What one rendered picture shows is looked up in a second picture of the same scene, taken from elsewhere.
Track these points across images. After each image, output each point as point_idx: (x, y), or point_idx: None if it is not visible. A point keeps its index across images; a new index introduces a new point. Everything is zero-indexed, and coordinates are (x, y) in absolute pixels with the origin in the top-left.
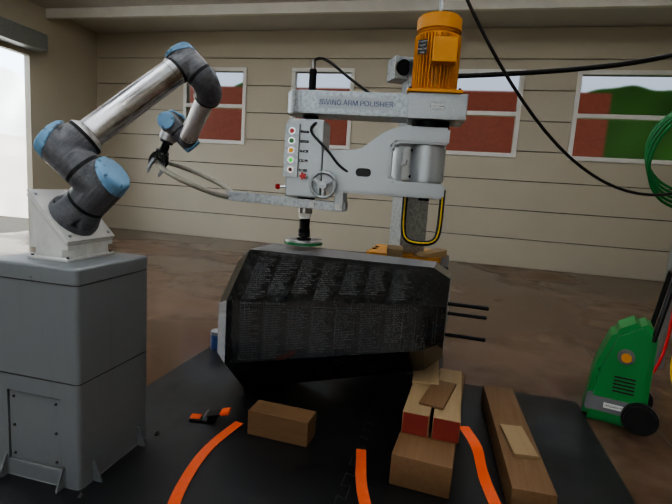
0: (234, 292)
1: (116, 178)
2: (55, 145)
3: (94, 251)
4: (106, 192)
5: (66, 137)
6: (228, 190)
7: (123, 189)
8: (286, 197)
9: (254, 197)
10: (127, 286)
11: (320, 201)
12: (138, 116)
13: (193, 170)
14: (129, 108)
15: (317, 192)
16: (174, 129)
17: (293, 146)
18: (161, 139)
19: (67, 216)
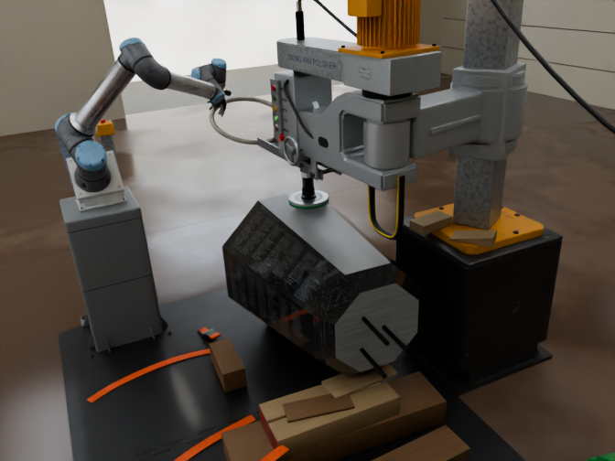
0: (229, 241)
1: (87, 159)
2: (60, 134)
3: (105, 201)
4: (83, 169)
5: (64, 129)
6: None
7: (93, 166)
8: None
9: (271, 147)
10: (119, 230)
11: (306, 164)
12: (108, 106)
13: (266, 103)
14: (96, 102)
15: (296, 155)
16: None
17: (275, 104)
18: None
19: (78, 180)
